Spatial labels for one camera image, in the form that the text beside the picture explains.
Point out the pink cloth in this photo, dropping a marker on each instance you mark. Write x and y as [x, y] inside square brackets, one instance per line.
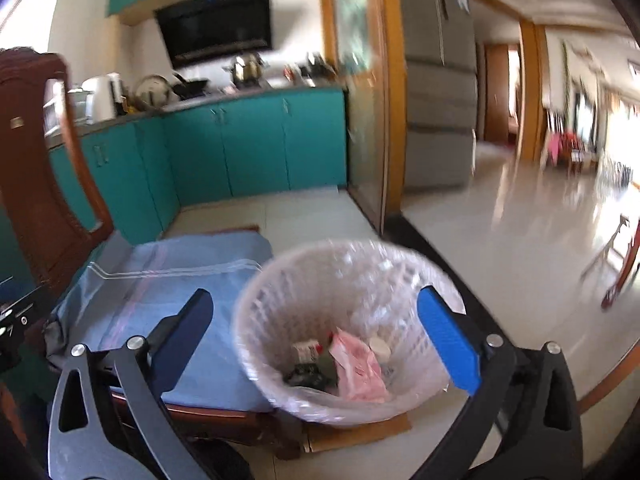
[554, 147]

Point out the carved wooden chair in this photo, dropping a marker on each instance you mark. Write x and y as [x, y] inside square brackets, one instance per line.
[35, 185]

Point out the teal base cabinets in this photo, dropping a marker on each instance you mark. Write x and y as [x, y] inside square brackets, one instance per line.
[250, 140]

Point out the white mesh plastic basket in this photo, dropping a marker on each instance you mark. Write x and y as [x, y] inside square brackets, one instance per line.
[280, 320]

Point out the grey refrigerator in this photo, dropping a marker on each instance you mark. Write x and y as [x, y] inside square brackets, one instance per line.
[440, 85]

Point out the wooden interior door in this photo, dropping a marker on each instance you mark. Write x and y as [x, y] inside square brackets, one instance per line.
[495, 95]

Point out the dark packet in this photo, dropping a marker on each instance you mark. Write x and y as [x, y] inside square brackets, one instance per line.
[302, 376]

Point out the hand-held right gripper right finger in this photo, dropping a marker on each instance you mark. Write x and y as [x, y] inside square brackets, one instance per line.
[447, 340]

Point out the white dish rack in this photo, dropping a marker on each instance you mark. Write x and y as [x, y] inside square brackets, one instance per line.
[65, 110]

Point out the blue striped seat cloth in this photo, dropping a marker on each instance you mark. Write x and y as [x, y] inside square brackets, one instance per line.
[190, 280]

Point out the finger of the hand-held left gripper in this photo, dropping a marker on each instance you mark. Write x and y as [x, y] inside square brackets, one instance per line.
[17, 310]

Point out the flat cardboard sheet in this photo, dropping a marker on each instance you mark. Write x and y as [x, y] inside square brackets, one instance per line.
[360, 435]

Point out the steel pot with lid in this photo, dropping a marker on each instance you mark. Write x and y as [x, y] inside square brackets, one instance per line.
[247, 67]

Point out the olive green packet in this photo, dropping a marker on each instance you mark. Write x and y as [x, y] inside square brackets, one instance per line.
[327, 362]

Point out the white electric kettle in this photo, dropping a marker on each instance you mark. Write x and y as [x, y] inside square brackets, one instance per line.
[102, 97]

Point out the wooden door frame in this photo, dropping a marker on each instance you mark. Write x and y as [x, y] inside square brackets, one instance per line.
[530, 90]

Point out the wooden furniture piece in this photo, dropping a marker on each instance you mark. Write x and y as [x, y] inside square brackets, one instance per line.
[622, 265]

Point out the pink plastic packet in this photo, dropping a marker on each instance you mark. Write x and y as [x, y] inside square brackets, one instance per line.
[357, 370]

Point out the round silver lid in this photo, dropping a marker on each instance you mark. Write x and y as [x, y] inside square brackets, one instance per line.
[152, 91]

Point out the white adhesive hook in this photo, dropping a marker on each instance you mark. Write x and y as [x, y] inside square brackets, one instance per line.
[16, 122]

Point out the glass door with wooden frame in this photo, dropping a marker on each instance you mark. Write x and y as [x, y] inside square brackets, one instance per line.
[360, 110]

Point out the black wok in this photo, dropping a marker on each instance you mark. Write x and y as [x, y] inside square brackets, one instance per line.
[190, 87]

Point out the black range hood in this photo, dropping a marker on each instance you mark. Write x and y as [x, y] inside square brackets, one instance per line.
[215, 20]

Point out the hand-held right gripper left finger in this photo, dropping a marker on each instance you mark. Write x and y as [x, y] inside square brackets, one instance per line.
[185, 330]

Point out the white barcode packet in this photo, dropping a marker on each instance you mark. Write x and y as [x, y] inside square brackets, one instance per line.
[304, 351]

